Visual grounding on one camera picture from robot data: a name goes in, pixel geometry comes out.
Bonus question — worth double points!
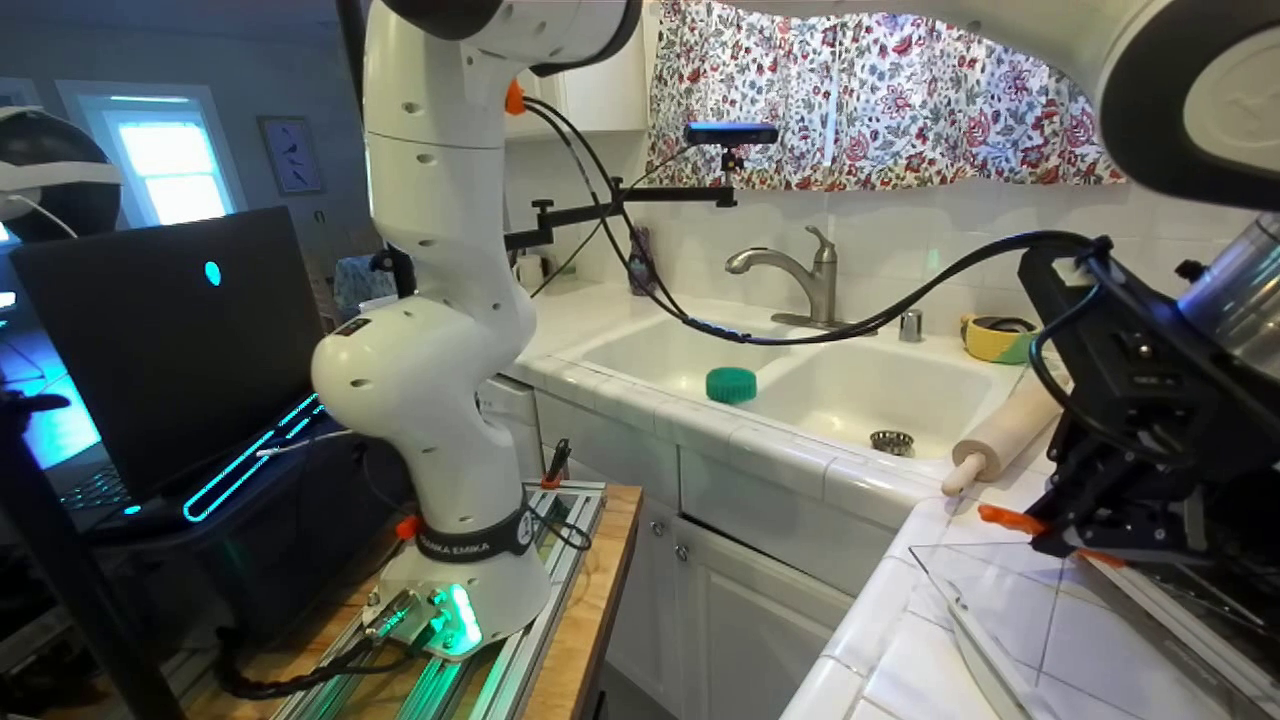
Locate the white lower cabinets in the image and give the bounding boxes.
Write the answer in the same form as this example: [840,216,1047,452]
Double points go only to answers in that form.
[483,380,918,720]

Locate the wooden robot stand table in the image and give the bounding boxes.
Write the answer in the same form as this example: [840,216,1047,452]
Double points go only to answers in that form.
[188,480,644,720]

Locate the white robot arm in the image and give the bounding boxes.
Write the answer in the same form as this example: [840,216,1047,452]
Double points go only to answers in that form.
[313,0,1280,660]

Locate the blue camera on mount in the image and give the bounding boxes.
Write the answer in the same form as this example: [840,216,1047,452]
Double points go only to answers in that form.
[682,121,778,149]

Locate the chrome faucet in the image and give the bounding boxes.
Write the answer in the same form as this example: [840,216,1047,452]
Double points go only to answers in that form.
[722,228,836,326]

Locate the wooden rolling pin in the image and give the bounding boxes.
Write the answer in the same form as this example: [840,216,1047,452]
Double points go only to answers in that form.
[939,380,1058,497]

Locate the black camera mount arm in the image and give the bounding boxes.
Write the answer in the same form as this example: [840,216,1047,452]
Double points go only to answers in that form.
[505,186,737,251]

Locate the white kitchen sink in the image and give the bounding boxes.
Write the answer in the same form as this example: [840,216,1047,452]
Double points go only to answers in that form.
[584,320,1020,460]

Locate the orange handled fish slice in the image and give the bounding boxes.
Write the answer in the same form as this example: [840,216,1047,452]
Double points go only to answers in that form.
[974,504,1058,540]

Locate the metal sink drain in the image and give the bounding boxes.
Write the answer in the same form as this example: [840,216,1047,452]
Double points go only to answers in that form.
[873,427,916,456]

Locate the floral curtain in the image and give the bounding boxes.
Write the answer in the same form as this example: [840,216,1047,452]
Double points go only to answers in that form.
[644,0,1123,190]

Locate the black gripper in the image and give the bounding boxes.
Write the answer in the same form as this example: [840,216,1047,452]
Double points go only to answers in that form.
[1020,242,1280,558]

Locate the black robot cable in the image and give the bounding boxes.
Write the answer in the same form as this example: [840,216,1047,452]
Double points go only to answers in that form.
[514,90,1115,353]

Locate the yellow tape roll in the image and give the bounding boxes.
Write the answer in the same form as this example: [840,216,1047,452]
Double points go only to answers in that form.
[958,314,1035,365]

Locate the black laptop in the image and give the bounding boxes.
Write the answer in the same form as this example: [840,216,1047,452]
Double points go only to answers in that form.
[9,203,405,536]

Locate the green sink stopper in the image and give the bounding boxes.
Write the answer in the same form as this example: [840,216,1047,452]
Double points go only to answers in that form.
[702,366,755,403]

